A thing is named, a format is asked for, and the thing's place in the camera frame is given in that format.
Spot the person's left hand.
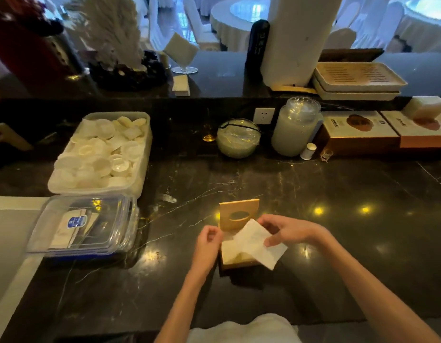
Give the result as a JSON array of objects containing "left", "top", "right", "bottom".
[{"left": 190, "top": 225, "right": 225, "bottom": 278}]

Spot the person's right hand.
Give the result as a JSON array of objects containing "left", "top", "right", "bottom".
[{"left": 257, "top": 214, "right": 330, "bottom": 248}]

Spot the white paper napkin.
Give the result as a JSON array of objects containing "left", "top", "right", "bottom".
[{"left": 233, "top": 218, "right": 288, "bottom": 271}]

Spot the wooden napkin box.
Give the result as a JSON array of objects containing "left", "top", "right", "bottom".
[{"left": 218, "top": 198, "right": 261, "bottom": 272}]

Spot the person's right forearm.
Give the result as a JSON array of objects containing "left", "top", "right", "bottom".
[{"left": 319, "top": 230, "right": 441, "bottom": 343}]

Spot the person's left forearm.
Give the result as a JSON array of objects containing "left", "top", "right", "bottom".
[{"left": 154, "top": 269, "right": 213, "bottom": 343}]

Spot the small white bottle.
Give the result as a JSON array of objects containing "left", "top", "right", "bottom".
[{"left": 300, "top": 143, "right": 317, "bottom": 161}]

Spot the white clothing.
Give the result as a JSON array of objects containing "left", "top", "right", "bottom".
[{"left": 187, "top": 313, "right": 302, "bottom": 343}]

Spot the round glass bowl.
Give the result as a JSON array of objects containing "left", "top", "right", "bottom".
[{"left": 216, "top": 118, "right": 262, "bottom": 160}]

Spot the translucent plastic tub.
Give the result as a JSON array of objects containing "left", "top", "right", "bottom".
[{"left": 47, "top": 111, "right": 153, "bottom": 199}]

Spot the large glass jar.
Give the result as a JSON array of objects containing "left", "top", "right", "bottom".
[{"left": 271, "top": 96, "right": 322, "bottom": 157}]

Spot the clear lidded plastic container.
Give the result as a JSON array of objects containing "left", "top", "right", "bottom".
[{"left": 26, "top": 193, "right": 140, "bottom": 260}]

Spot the beige box with brown oval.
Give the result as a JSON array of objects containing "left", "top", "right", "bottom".
[
  {"left": 380, "top": 110, "right": 441, "bottom": 149},
  {"left": 315, "top": 111, "right": 400, "bottom": 156}
]

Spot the pile of white small cups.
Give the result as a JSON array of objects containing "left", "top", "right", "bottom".
[{"left": 52, "top": 116, "right": 148, "bottom": 190}]

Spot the white card with blue label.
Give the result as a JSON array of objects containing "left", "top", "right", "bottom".
[{"left": 50, "top": 208, "right": 89, "bottom": 249}]

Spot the small stack of napkins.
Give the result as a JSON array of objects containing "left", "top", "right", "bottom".
[{"left": 171, "top": 74, "right": 191, "bottom": 97}]

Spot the beige slotted tray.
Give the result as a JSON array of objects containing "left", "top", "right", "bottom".
[
  {"left": 314, "top": 61, "right": 408, "bottom": 93},
  {"left": 312, "top": 76, "right": 402, "bottom": 101}
]

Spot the black decoration base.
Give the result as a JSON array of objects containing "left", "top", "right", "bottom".
[{"left": 88, "top": 50, "right": 167, "bottom": 92}]

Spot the black upright device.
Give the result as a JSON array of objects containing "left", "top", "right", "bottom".
[{"left": 244, "top": 19, "right": 270, "bottom": 81}]

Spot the folded napkin in glass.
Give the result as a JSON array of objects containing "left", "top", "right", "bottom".
[{"left": 163, "top": 32, "right": 200, "bottom": 68}]

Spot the dark brown board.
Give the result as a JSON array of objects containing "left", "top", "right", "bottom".
[{"left": 318, "top": 48, "right": 385, "bottom": 63}]

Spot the white napkin block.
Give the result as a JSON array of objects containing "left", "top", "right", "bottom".
[{"left": 401, "top": 96, "right": 441, "bottom": 121}]

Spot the white round pillar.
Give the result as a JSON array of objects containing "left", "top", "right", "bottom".
[{"left": 260, "top": 0, "right": 345, "bottom": 88}]

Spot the white flat tray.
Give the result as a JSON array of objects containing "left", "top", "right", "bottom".
[{"left": 0, "top": 196, "right": 50, "bottom": 334}]

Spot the round table with white cloth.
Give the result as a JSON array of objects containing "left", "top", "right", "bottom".
[
  {"left": 388, "top": 0, "right": 441, "bottom": 53},
  {"left": 209, "top": 0, "right": 271, "bottom": 52}
]

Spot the beige flat board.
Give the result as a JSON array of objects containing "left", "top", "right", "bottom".
[{"left": 0, "top": 123, "right": 34, "bottom": 152}]

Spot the white feather decoration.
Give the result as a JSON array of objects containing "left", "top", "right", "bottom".
[{"left": 68, "top": 0, "right": 145, "bottom": 71}]

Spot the white wall socket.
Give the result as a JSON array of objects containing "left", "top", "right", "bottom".
[{"left": 253, "top": 107, "right": 276, "bottom": 125}]

